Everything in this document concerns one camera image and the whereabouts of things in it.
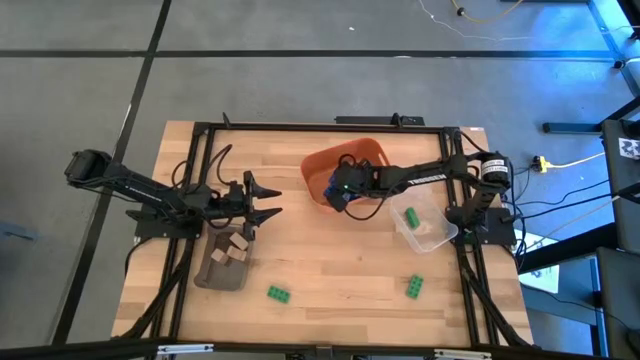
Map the white marker tag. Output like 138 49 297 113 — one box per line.
618 137 640 161

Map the black floor bar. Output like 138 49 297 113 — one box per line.
543 94 640 135

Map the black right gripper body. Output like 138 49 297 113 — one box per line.
327 159 377 214

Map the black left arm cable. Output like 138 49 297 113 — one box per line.
171 143 234 186

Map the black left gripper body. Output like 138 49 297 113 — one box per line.
227 169 258 242

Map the white floor cable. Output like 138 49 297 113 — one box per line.
418 0 531 42

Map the yellow extension cord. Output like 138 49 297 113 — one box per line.
532 151 607 172

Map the black aluminium table frame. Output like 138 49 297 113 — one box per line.
112 112 535 351

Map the yellow floor cable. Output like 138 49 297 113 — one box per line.
449 0 524 24

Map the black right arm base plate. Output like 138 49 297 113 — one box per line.
446 206 517 246

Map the silver bracket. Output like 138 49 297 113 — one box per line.
433 348 494 360
156 342 215 356

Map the grey plastic bin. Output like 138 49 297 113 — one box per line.
193 222 254 293

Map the black equipment case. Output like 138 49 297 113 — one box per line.
595 247 640 360
599 118 640 256

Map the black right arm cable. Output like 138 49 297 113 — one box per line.
342 152 401 222

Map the clear plastic container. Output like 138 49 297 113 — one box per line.
389 184 460 255

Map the metal rack leg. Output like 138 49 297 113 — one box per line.
587 0 640 96

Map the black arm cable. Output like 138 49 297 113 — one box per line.
171 143 234 186
342 152 401 222

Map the green toy brick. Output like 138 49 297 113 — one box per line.
405 274 425 300
266 285 292 305
403 206 422 232

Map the black front crossbar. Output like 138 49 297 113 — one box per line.
0 338 640 360

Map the orange plastic basket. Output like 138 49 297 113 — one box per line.
300 137 392 214

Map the white paper sheet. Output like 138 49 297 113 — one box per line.
514 228 561 295

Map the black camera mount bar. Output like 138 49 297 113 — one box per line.
333 112 426 127

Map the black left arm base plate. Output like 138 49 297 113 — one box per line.
133 208 204 240

